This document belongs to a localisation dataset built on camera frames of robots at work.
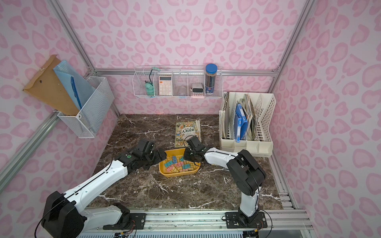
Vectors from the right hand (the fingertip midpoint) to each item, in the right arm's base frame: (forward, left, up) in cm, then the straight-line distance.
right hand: (183, 155), depth 92 cm
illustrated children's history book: (+23, +1, -5) cm, 24 cm away
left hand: (-4, +11, +9) cm, 15 cm away
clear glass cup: (+33, +1, +23) cm, 41 cm away
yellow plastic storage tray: (-5, +5, -2) cm, 7 cm away
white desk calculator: (+36, +12, +26) cm, 46 cm away
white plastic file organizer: (+33, -55, +11) cm, 65 cm away
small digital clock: (+29, -9, +27) cm, 41 cm away
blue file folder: (+12, -34, +16) cm, 39 cm away
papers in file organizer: (+27, -39, +19) cm, 51 cm away
